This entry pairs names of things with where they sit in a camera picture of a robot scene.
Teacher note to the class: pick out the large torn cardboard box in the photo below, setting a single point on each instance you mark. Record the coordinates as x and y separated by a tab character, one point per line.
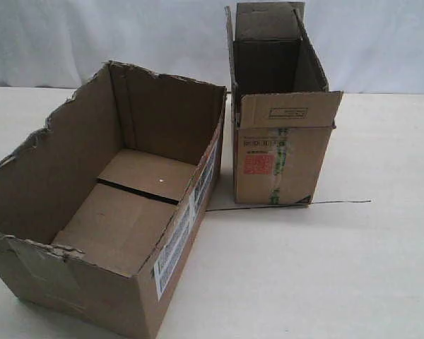
99	209

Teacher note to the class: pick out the tall cardboard box with tape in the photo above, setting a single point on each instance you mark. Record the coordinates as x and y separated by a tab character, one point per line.
283	111

